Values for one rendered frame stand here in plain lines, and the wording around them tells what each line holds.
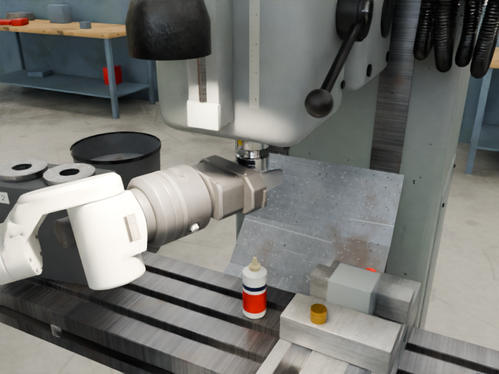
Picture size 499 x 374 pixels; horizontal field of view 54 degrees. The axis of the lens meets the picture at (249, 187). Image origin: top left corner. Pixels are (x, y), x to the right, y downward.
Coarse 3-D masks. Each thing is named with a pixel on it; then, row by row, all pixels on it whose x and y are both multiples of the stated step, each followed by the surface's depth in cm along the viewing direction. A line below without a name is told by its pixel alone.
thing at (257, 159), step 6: (240, 150) 70; (264, 150) 70; (240, 156) 68; (246, 156) 67; (252, 156) 67; (258, 156) 67; (264, 156) 68; (240, 162) 68; (246, 162) 67; (252, 162) 67; (258, 162) 67; (264, 162) 68
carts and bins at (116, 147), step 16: (80, 144) 271; (96, 144) 280; (112, 144) 285; (128, 144) 287; (144, 144) 284; (160, 144) 265; (80, 160) 246; (96, 160) 277; (112, 160) 277; (128, 160) 245; (144, 160) 252; (128, 176) 249
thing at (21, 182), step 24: (0, 168) 91; (24, 168) 94; (48, 168) 94; (72, 168) 91; (96, 168) 94; (0, 192) 87; (24, 192) 86; (0, 216) 90; (48, 216) 87; (48, 240) 89; (48, 264) 91; (72, 264) 90
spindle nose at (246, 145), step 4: (236, 140) 67; (236, 144) 67; (244, 144) 66; (248, 144) 66; (252, 144) 66; (256, 144) 66; (260, 144) 66; (264, 144) 66; (240, 148) 67; (244, 148) 66; (248, 148) 66; (252, 148) 66; (256, 148) 66; (260, 148) 66; (264, 148) 67
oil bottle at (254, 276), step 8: (256, 264) 80; (248, 272) 80; (256, 272) 80; (264, 272) 81; (248, 280) 80; (256, 280) 80; (264, 280) 80; (248, 288) 80; (256, 288) 80; (264, 288) 81; (248, 296) 81; (256, 296) 81; (264, 296) 82; (248, 304) 82; (256, 304) 81; (264, 304) 83; (248, 312) 82; (256, 312) 82; (264, 312) 83
